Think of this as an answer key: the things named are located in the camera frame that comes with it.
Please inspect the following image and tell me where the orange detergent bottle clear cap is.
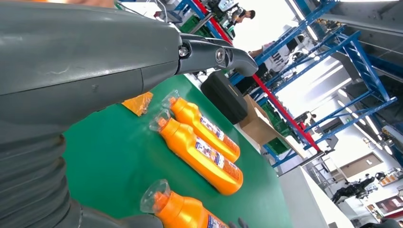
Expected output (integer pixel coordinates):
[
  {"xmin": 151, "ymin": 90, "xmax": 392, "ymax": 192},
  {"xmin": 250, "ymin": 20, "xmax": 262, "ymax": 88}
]
[
  {"xmin": 161, "ymin": 89, "xmax": 241, "ymax": 163},
  {"xmin": 148, "ymin": 108, "xmax": 245, "ymax": 196},
  {"xmin": 140, "ymin": 179, "xmax": 230, "ymax": 228}
]

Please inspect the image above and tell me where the white cabinet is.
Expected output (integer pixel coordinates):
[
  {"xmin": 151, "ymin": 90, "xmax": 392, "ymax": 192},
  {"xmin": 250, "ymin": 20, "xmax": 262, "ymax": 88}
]
[{"xmin": 278, "ymin": 166, "xmax": 356, "ymax": 228}]

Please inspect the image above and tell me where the yellow taped cardboard mat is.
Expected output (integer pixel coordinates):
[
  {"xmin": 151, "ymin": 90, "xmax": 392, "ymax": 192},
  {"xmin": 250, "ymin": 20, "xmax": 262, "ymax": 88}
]
[{"xmin": 121, "ymin": 91, "xmax": 154, "ymax": 117}]

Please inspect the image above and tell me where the green plastic crate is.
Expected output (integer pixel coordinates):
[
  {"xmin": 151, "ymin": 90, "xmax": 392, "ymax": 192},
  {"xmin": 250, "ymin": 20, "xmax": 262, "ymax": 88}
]
[
  {"xmin": 260, "ymin": 101, "xmax": 295, "ymax": 155},
  {"xmin": 179, "ymin": 15, "xmax": 215, "ymax": 39}
]

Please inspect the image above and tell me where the white flat sheet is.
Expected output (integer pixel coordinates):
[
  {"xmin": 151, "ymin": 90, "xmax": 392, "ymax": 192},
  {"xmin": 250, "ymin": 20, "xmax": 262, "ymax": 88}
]
[{"xmin": 278, "ymin": 133, "xmax": 308, "ymax": 159}]

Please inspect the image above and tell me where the brown cardboard box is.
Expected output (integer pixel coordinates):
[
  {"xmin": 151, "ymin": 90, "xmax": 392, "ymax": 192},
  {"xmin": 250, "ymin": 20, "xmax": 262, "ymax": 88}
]
[{"xmin": 239, "ymin": 94, "xmax": 307, "ymax": 160}]

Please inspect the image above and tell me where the black machine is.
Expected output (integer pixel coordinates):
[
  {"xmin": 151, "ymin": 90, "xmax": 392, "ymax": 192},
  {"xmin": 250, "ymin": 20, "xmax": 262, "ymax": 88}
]
[{"xmin": 330, "ymin": 176, "xmax": 377, "ymax": 205}]

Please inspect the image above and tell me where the red steel beam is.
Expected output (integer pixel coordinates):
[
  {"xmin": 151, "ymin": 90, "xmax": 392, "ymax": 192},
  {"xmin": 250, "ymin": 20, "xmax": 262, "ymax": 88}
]
[{"xmin": 192, "ymin": 0, "xmax": 322, "ymax": 152}]

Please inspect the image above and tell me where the black zipped carrying case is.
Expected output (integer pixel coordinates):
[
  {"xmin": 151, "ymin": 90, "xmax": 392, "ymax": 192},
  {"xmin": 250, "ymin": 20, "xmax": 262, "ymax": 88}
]
[{"xmin": 200, "ymin": 70, "xmax": 249, "ymax": 125}]

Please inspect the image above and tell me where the blue steel shelving rack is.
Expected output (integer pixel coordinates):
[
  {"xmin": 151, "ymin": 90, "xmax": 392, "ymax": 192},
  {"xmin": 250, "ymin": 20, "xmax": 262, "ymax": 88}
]
[{"xmin": 174, "ymin": 0, "xmax": 399, "ymax": 169}]

